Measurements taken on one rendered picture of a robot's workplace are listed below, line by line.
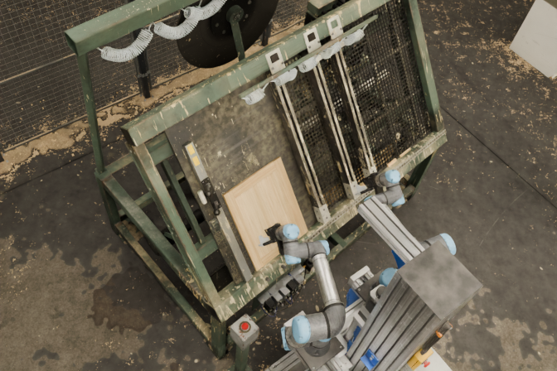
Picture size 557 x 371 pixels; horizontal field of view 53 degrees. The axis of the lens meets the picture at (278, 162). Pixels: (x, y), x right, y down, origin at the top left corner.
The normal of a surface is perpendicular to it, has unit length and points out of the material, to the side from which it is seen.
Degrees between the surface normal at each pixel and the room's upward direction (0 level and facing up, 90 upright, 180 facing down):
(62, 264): 0
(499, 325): 0
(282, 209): 55
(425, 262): 0
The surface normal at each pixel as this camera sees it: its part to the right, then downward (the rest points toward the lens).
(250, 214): 0.59, 0.18
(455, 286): 0.08, -0.59
